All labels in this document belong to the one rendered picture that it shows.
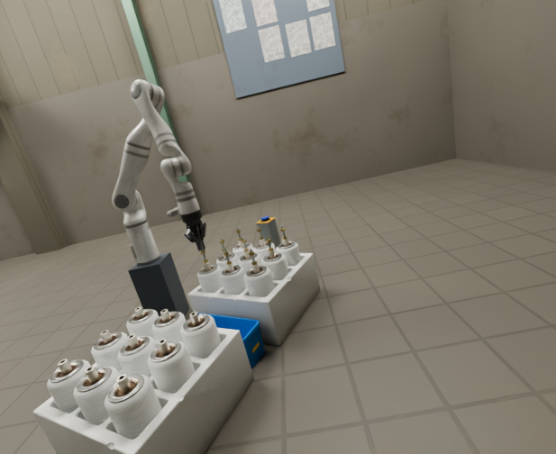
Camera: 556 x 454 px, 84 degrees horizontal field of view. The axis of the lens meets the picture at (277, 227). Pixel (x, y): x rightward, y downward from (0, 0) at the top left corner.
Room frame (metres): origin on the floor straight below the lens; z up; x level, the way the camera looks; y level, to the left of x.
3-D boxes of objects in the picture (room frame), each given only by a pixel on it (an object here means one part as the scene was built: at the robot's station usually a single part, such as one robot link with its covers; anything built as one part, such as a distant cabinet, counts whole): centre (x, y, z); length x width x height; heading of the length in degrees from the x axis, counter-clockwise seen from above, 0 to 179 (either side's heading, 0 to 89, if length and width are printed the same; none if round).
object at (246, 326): (0.96, 0.28, 0.06); 0.30 x 0.11 x 0.12; 58
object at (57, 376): (0.69, 0.61, 0.25); 0.08 x 0.08 x 0.01
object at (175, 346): (0.68, 0.34, 0.25); 0.08 x 0.08 x 0.01
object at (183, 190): (1.16, 0.32, 0.63); 0.09 x 0.07 x 0.15; 114
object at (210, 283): (1.16, 0.31, 0.16); 0.10 x 0.10 x 0.18
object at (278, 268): (1.13, 0.05, 0.16); 0.10 x 0.10 x 0.18
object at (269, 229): (1.48, 0.05, 0.16); 0.07 x 0.07 x 0.31; 57
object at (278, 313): (1.20, 0.14, 0.09); 0.39 x 0.39 x 0.18; 57
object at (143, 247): (1.31, 0.58, 0.39); 0.09 x 0.09 x 0.17; 86
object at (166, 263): (1.31, 0.58, 0.15); 0.14 x 0.14 x 0.30; 86
